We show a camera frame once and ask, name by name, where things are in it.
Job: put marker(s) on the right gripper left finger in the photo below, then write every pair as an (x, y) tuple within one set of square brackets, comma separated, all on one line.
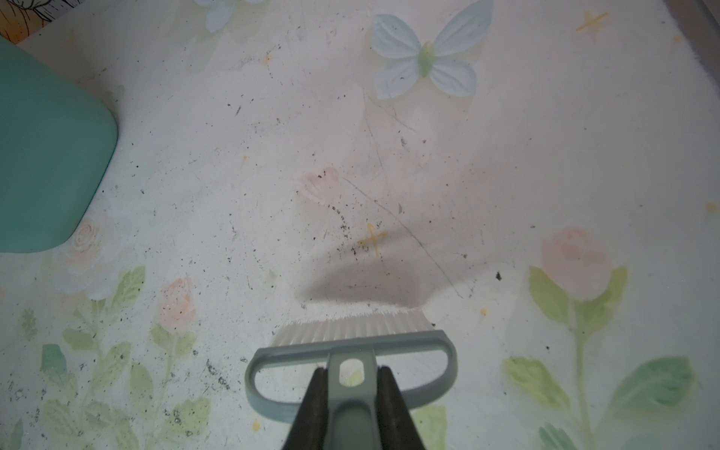
[(310, 424)]

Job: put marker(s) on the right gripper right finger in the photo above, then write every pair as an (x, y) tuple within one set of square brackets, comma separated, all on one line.
[(395, 423)]

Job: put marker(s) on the grey-blue hand brush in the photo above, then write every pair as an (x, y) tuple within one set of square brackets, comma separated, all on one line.
[(349, 348)]

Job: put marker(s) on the green trash bin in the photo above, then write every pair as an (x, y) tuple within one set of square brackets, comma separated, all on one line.
[(57, 141)]

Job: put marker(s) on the right aluminium corner post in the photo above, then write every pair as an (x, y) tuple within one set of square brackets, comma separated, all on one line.
[(699, 22)]

